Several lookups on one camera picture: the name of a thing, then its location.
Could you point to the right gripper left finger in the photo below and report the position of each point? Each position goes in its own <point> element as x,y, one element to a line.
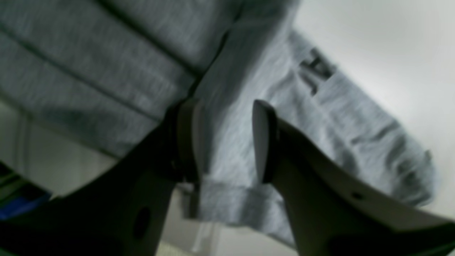
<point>122,212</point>

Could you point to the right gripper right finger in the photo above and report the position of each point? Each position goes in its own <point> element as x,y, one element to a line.
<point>330,212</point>

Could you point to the grey T-shirt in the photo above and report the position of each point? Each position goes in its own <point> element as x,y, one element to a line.
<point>105,71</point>

